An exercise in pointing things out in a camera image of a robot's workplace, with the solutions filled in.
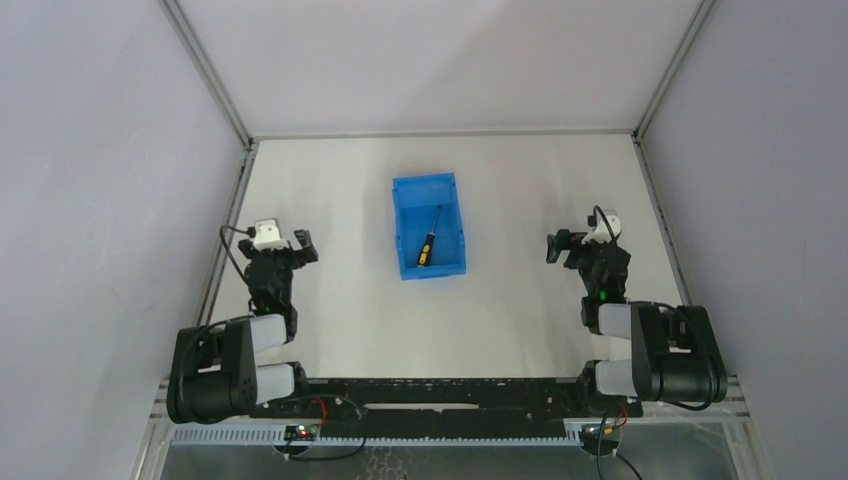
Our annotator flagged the black yellow screwdriver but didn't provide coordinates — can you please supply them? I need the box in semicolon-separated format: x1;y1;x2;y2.
416;205;443;268

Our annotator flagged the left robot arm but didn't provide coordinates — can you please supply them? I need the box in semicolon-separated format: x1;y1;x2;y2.
166;222;319;424

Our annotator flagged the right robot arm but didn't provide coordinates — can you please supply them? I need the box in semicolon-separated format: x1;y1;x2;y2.
546;229;729;411

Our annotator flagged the blue plastic bin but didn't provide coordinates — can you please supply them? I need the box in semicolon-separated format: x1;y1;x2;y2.
392;173;467;281

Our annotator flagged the left circuit board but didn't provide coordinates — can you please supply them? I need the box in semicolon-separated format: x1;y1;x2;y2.
284;424;320;443

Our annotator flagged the circuit board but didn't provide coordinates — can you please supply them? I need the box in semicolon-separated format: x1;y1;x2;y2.
284;424;320;443
579;427;619;457

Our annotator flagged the right circuit board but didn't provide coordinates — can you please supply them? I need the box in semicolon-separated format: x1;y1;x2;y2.
579;427;619;457

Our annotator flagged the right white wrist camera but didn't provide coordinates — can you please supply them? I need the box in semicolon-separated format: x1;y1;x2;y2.
582;209;622;244

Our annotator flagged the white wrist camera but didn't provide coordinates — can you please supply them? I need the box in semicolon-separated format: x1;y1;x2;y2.
582;209;622;244
252;218;290;251

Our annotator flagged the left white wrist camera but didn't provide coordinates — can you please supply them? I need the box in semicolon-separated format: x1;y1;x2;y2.
252;218;290;251

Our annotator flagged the left black camera cable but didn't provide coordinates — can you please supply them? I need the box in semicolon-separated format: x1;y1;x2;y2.
219;225;258;313

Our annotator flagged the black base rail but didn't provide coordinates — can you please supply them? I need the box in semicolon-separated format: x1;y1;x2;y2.
250;377;643;441

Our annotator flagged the white cable duct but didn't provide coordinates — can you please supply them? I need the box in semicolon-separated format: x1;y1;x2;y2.
170;423;584;447

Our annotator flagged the aluminium frame profile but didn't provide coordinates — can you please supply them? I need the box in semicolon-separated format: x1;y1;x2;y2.
159;0;258;326

